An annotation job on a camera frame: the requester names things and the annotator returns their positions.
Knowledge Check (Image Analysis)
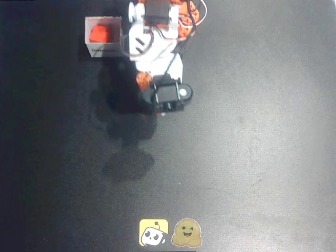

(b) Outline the orange red block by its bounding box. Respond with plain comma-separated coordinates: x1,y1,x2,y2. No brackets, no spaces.
89,24,110,43

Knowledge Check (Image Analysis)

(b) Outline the white open cardboard box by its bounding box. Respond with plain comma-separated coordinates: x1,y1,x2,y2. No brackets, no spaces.
84,16,124,58

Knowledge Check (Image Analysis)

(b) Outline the yellow robot face sticker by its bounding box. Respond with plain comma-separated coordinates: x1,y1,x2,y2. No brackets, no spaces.
139,218,169,247

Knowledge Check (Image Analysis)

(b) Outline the smiling hugging face sticker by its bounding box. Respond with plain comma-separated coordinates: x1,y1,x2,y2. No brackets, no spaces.
171,218,203,248

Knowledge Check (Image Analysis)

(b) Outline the thin dark cable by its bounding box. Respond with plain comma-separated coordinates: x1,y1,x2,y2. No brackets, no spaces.
162,39,187,77

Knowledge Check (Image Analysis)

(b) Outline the black gripper camera with mount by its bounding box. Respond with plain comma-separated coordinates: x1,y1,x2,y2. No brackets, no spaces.
143,75,194,114

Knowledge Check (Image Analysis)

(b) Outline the white cable loop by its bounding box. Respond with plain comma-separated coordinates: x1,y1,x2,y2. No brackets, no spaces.
190,0,208,27

